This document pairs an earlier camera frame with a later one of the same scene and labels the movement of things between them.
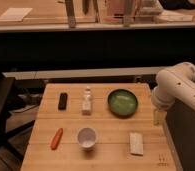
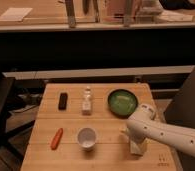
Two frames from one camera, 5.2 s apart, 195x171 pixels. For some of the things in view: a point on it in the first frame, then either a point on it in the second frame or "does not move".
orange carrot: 57,138 does not move
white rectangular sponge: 136,143 does not move
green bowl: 122,103 does not move
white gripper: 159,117 → 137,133
